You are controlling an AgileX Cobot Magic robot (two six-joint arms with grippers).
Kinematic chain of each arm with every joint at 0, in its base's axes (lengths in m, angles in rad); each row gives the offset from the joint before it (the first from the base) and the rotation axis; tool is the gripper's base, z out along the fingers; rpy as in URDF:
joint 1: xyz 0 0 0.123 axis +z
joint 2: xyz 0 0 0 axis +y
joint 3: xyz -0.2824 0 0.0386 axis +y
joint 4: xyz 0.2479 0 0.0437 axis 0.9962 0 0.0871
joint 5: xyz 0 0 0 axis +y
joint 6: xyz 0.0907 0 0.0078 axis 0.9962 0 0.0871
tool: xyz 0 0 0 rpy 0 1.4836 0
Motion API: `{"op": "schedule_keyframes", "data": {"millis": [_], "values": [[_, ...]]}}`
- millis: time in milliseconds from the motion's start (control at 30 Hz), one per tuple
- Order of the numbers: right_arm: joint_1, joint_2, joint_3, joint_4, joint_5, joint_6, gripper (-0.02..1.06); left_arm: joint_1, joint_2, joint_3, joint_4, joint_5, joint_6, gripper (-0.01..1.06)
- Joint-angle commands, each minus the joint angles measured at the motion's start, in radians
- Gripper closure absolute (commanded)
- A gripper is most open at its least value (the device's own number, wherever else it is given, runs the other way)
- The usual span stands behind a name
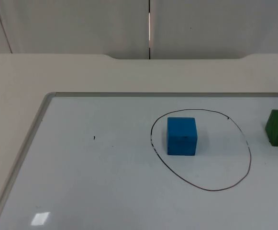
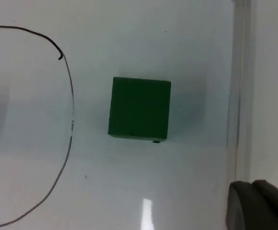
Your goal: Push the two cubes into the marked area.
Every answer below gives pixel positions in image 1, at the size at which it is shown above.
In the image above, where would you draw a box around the blue cube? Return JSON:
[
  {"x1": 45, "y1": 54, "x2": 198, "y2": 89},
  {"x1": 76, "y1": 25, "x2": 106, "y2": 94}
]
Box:
[{"x1": 166, "y1": 117, "x2": 199, "y2": 156}]

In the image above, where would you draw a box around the grey-framed whiteboard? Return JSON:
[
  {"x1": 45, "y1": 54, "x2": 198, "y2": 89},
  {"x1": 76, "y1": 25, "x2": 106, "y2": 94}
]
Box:
[{"x1": 0, "y1": 92, "x2": 278, "y2": 230}]

